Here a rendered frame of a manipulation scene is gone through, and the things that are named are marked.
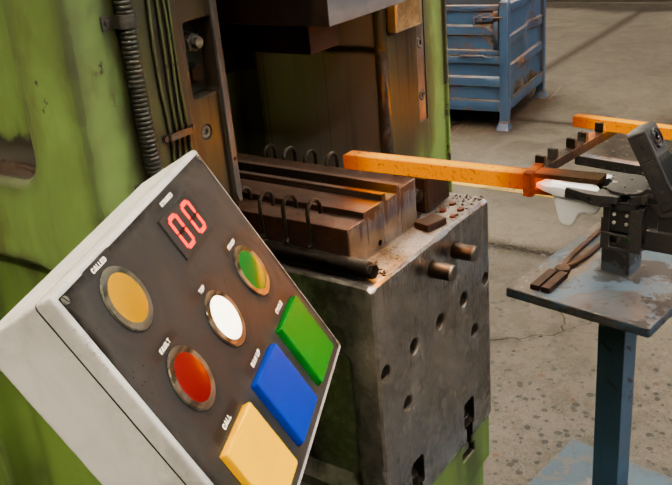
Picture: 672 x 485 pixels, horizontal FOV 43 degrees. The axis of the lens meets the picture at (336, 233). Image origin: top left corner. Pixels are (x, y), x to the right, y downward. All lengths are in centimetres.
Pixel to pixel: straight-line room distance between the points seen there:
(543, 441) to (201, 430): 180
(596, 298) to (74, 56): 110
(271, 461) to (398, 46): 99
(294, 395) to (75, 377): 24
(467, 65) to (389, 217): 369
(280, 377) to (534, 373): 193
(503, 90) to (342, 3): 379
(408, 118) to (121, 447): 108
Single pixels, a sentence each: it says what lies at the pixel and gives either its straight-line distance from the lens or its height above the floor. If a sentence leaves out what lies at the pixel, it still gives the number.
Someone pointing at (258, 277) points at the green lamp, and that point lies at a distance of 89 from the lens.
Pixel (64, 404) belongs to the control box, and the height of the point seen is 111.
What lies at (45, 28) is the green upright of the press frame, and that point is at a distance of 105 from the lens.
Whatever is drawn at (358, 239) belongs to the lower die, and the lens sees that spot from 127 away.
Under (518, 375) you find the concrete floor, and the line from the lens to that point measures 270.
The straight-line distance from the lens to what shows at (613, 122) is 189.
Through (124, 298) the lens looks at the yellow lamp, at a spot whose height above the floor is 117.
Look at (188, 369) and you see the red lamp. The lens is 72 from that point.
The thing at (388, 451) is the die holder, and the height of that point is 63.
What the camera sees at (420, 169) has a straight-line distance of 128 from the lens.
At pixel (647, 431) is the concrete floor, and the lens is 252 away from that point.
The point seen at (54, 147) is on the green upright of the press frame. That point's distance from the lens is 110.
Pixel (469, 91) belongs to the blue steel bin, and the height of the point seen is 21.
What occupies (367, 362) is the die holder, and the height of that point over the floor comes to 79.
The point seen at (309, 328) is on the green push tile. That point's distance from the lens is 93.
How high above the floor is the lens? 147
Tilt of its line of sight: 23 degrees down
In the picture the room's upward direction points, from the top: 5 degrees counter-clockwise
